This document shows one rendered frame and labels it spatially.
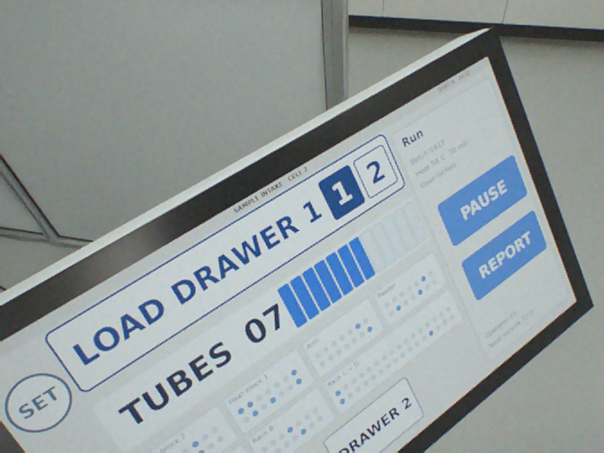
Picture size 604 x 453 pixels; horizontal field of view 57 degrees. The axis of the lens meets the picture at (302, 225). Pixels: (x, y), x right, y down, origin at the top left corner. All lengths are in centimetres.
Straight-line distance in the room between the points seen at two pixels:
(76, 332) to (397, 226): 26
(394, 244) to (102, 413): 26
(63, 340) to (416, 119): 32
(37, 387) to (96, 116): 110
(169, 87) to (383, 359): 92
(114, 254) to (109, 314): 4
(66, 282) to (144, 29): 87
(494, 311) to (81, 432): 37
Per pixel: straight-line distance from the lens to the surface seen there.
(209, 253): 42
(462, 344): 55
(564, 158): 220
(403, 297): 49
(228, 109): 127
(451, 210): 51
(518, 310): 58
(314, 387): 47
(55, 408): 43
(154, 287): 41
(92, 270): 40
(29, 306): 41
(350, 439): 51
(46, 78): 145
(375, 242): 47
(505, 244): 56
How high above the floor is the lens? 150
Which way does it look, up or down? 53 degrees down
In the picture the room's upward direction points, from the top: 7 degrees counter-clockwise
